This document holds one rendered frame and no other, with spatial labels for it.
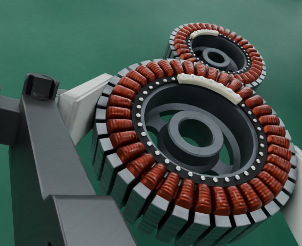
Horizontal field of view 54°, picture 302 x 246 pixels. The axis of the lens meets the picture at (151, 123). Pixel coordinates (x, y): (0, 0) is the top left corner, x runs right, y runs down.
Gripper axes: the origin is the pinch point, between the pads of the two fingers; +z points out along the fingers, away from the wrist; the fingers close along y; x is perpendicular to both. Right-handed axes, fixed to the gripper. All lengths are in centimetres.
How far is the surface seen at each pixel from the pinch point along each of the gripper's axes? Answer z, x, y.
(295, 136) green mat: 15.7, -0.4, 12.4
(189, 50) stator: 16.4, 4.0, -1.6
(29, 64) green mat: 12.1, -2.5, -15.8
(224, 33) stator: 21.3, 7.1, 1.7
